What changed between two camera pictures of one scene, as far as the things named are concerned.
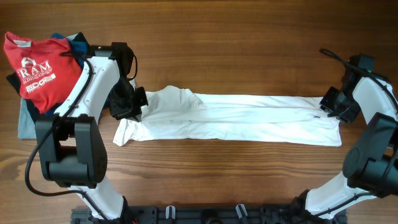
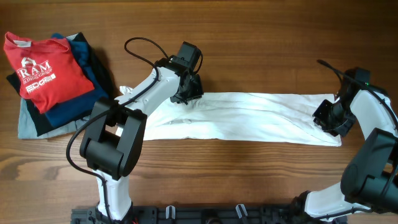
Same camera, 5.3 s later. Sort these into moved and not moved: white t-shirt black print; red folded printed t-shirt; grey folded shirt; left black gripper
Moved: left black gripper
Not moved: red folded printed t-shirt; grey folded shirt; white t-shirt black print
